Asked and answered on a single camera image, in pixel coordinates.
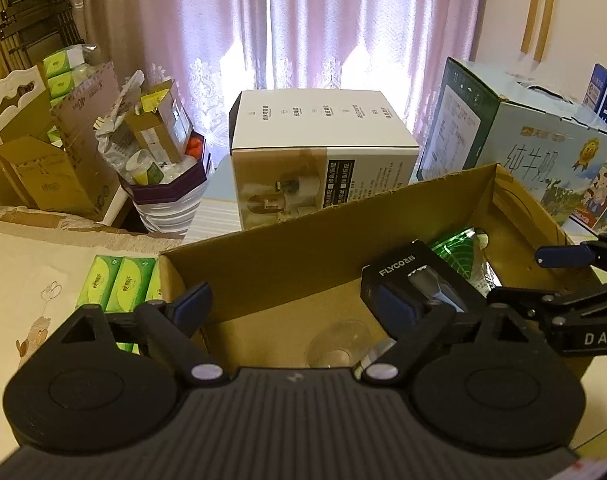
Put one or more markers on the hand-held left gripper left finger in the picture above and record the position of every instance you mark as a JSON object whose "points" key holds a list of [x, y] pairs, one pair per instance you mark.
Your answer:
{"points": [[193, 305]]}

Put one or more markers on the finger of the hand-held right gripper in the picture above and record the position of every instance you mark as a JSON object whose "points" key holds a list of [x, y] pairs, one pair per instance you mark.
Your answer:
{"points": [[533, 301], [563, 256]]}

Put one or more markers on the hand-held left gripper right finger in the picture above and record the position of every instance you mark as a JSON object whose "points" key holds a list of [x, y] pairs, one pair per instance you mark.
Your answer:
{"points": [[398, 310]]}

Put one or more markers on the black shaver box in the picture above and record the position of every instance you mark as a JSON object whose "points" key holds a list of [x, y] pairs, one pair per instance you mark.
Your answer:
{"points": [[398, 267]]}

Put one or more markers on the clear plastic cup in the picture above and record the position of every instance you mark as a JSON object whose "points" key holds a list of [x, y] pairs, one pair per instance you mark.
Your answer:
{"points": [[338, 345]]}

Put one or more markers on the silver green tea packet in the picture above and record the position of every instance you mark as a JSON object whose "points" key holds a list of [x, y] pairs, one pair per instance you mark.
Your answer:
{"points": [[458, 255]]}

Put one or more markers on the green tissue multipack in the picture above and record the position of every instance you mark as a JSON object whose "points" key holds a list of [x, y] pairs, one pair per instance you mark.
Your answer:
{"points": [[58, 62], [118, 282]]}

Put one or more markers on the purple waste bin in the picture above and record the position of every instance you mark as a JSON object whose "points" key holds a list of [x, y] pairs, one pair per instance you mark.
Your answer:
{"points": [[168, 200]]}

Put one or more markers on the green milk carton box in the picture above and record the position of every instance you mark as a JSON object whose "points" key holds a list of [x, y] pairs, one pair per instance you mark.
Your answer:
{"points": [[483, 125]]}

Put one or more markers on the beige printed cloth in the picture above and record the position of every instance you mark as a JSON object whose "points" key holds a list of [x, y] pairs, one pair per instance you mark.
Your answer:
{"points": [[33, 270]]}

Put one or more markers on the tall brown cardboard box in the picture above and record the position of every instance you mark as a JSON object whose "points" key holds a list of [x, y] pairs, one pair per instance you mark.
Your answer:
{"points": [[73, 170]]}

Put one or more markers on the packaging waste heap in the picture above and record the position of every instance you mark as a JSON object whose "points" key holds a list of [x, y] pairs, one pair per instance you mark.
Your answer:
{"points": [[153, 125]]}

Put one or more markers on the white appliance box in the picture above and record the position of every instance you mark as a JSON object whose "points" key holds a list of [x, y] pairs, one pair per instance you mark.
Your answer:
{"points": [[323, 125]]}

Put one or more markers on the pink lace curtain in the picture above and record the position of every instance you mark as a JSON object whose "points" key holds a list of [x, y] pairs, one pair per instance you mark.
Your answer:
{"points": [[333, 20]]}

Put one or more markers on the stack of folding chairs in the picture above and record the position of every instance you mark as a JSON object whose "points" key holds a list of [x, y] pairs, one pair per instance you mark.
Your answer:
{"points": [[33, 15]]}

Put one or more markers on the wooden wall strip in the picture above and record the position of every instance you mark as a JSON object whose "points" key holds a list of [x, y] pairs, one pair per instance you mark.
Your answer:
{"points": [[530, 20], [544, 25]]}

